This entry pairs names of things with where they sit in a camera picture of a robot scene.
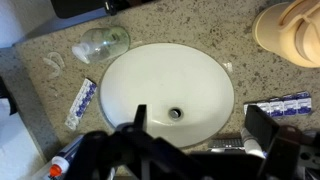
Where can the white oval sink basin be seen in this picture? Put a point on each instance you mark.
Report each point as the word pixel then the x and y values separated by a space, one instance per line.
pixel 173 83

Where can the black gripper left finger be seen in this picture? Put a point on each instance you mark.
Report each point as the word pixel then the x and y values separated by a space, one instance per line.
pixel 140 116

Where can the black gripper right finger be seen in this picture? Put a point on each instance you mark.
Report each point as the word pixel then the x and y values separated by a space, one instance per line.
pixel 261 128

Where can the small white tube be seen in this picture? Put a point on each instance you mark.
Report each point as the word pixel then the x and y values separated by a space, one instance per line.
pixel 250 141

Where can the cream insulated water bottle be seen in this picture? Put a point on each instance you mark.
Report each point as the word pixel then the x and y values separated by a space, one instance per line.
pixel 283 30

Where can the metal sink drain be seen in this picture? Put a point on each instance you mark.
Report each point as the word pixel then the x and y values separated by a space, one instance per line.
pixel 175 113

